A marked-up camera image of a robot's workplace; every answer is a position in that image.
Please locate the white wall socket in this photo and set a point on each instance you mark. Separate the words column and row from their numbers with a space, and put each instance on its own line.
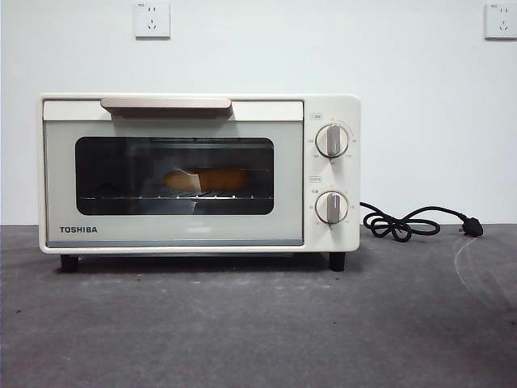
column 152, row 20
column 501, row 20

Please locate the yellow corn cob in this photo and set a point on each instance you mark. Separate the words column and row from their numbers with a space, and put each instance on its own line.
column 222, row 180

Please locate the cream Toshiba toaster oven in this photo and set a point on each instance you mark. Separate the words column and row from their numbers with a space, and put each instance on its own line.
column 333, row 174

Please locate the cream temperature knob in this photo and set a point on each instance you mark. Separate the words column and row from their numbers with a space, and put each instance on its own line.
column 332, row 140

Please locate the cream timer knob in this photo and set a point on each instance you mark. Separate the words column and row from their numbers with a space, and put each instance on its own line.
column 331, row 207

